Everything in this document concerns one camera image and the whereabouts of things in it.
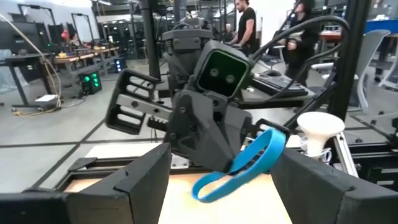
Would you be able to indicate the white flat box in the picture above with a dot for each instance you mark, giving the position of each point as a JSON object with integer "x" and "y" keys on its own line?
{"x": 46, "y": 98}

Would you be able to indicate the black keyboard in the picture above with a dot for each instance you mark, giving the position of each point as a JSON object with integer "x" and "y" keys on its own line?
{"x": 280, "y": 85}

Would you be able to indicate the blue table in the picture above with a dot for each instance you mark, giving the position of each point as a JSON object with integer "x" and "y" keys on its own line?
{"x": 382, "y": 26}

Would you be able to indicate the grey office chair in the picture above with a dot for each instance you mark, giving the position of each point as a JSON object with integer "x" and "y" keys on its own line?
{"x": 370, "y": 53}

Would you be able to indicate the black computer mouse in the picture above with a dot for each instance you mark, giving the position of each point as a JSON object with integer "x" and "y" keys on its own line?
{"x": 270, "y": 73}

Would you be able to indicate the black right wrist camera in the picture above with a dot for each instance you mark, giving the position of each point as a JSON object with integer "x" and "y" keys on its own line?
{"x": 224, "y": 71}

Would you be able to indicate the blue silicone wristband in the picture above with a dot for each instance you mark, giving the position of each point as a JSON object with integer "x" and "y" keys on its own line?
{"x": 270, "y": 146}

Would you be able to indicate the black computer blue lights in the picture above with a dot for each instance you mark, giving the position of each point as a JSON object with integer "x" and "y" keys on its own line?
{"x": 119, "y": 64}

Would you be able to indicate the wooden background desk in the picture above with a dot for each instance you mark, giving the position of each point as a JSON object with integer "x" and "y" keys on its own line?
{"x": 81, "y": 57}

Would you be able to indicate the silver aluminium bar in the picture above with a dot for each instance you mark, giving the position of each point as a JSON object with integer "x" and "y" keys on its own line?
{"x": 345, "y": 155}

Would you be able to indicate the black computer green lights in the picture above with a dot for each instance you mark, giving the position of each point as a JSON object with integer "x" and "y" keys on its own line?
{"x": 90, "y": 82}

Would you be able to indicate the person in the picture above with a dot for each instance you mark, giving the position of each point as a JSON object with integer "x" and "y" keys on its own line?
{"x": 306, "y": 40}
{"x": 229, "y": 31}
{"x": 247, "y": 25}
{"x": 73, "y": 39}

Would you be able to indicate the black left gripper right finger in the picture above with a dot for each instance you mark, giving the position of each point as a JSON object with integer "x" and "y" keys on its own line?
{"x": 326, "y": 202}

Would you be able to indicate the white dome lamp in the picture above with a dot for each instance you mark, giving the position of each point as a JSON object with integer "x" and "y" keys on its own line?
{"x": 320, "y": 124}

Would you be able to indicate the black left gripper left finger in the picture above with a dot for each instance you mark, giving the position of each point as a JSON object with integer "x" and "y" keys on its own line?
{"x": 109, "y": 205}

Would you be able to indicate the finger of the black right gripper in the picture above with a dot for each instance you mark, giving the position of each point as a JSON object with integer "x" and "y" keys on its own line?
{"x": 236, "y": 127}
{"x": 199, "y": 133}

